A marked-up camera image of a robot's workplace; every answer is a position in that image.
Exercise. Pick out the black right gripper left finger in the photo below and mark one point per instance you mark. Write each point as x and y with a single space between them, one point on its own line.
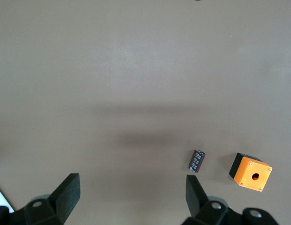
65 199

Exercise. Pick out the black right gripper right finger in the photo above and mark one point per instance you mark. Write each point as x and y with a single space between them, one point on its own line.
197 201

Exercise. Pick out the small black connector block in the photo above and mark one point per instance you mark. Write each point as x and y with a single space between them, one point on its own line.
196 161

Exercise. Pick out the orange black button enclosure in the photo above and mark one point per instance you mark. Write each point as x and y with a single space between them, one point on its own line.
252 175

